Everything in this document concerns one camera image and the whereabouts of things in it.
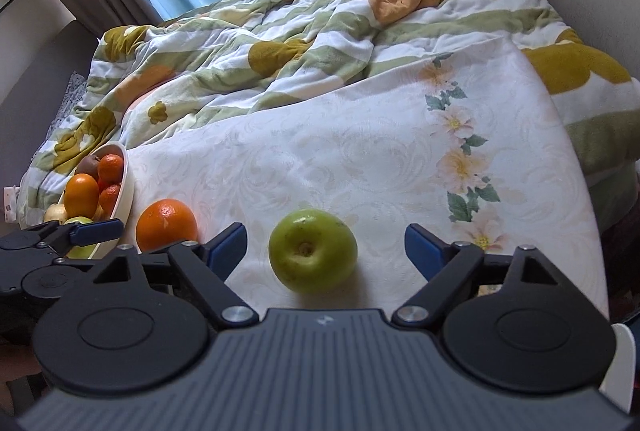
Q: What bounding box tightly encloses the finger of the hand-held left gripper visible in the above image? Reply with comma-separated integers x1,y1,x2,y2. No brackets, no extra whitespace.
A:
30,218,124,257

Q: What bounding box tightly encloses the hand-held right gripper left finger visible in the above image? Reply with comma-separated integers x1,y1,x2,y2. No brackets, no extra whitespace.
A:
92,222,258,327

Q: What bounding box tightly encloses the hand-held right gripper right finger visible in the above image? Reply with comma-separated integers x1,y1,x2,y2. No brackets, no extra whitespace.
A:
392,223,558,327

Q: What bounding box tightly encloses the small green apple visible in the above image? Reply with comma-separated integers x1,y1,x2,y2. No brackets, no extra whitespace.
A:
62,216,101,259

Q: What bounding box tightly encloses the tiny orange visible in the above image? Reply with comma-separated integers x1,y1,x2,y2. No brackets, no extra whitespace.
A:
98,184,122,217

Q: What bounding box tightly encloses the small orange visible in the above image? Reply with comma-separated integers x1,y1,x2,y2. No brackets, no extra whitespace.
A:
65,174,100,218
97,154,124,184

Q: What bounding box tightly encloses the cream bowl with duck print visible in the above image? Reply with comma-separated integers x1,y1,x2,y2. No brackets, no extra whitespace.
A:
42,141,133,258

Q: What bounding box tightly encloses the large orange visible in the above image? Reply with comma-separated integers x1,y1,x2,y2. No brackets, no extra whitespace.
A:
135,198,199,254

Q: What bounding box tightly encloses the large green apple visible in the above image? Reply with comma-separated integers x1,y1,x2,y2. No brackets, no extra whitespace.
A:
268,208,358,294

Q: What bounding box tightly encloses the patterned tissue packet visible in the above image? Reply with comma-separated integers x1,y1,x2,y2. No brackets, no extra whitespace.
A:
2,186,21,223

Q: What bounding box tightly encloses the white floral mattress cover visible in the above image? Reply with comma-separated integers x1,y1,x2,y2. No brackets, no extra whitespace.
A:
120,38,611,317

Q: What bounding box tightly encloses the grey patterned bed sheet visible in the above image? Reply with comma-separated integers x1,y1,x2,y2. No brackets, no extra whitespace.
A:
47,71,91,132

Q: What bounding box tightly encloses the grey padded headboard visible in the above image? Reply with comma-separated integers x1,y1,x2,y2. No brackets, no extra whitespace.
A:
0,18,98,192

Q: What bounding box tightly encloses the white plastic object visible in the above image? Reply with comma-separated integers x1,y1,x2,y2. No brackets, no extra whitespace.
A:
597,323,638,414

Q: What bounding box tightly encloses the green striped flower blanket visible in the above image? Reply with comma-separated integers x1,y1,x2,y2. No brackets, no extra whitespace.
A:
17,0,640,232

